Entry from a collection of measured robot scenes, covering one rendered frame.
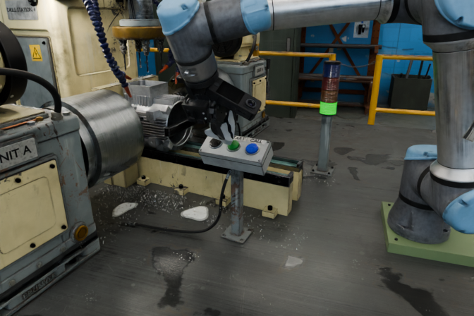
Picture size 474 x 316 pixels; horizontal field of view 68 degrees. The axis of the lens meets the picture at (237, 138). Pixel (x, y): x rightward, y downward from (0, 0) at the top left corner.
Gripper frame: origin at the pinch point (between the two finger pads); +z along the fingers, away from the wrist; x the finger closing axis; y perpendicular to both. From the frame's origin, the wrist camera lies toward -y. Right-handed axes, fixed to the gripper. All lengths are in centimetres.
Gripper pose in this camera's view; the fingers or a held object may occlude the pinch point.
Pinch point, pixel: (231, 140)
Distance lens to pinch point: 84.0
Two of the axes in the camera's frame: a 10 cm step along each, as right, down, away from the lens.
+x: -3.8, 7.2, -5.8
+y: -9.0, -1.4, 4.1
